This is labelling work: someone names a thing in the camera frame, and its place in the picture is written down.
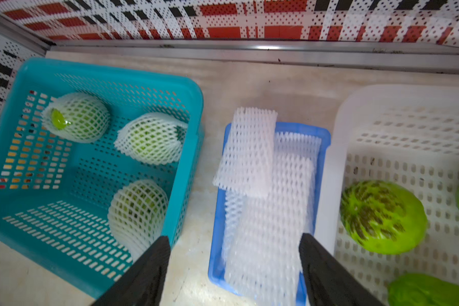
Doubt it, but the stack of white foam nets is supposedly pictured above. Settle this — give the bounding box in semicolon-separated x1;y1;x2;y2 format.
222;132;321;305

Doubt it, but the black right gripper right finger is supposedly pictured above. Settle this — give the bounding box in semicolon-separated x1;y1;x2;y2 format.
299;233;383;306

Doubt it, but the dark-spotted custard apple front right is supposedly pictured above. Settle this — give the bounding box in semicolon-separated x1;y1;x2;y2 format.
340;180;428;255

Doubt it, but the sleeved custard apple front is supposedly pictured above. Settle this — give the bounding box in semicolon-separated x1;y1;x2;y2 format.
108;179;169;261

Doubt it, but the sleeved custard apple right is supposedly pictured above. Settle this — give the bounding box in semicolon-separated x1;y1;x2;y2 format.
113;112;188;165

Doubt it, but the teal plastic basket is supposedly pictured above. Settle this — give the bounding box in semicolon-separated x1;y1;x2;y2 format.
0;57;204;298

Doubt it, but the white foam net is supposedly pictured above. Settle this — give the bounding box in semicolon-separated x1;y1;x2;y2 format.
213;107;278;199

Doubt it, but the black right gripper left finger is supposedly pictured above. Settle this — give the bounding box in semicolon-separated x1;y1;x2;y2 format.
93;236;171;305

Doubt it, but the sleeved custard apple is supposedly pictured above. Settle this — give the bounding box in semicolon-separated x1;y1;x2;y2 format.
42;93;110;144
108;179;169;261
113;112;188;165

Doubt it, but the pale green custard apple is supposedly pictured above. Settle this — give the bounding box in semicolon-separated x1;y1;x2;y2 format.
388;273;459;305

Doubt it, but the sleeved custard apple left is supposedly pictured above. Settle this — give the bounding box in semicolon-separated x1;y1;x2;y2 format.
42;93;110;144

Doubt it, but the white perforated plastic basket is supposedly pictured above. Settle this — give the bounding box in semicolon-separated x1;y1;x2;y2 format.
305;83;459;306

